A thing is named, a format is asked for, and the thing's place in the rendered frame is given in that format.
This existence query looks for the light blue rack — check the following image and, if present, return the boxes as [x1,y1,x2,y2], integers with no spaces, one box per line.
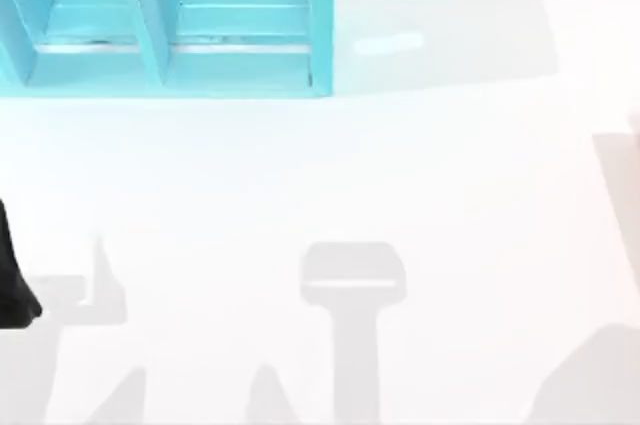
[0,0,335,100]

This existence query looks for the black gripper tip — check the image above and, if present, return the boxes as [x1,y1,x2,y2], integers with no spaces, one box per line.
[0,199,44,331]

